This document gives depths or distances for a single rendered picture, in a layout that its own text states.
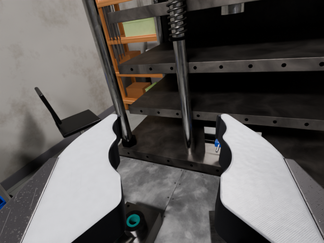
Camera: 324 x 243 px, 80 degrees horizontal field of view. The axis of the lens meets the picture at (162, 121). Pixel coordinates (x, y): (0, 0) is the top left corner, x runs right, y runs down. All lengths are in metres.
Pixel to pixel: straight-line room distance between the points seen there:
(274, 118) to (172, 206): 0.58
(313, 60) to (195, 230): 0.74
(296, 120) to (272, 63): 0.27
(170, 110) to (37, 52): 2.19
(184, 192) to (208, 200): 0.11
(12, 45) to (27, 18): 0.38
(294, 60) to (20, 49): 2.64
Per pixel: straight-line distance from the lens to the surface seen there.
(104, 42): 1.07
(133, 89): 3.48
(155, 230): 0.80
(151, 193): 0.95
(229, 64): 0.89
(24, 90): 2.84
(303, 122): 1.00
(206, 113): 1.01
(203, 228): 0.83
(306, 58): 0.90
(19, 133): 2.85
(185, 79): 0.92
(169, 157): 1.13
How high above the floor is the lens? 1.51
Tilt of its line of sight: 30 degrees down
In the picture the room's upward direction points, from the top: 10 degrees counter-clockwise
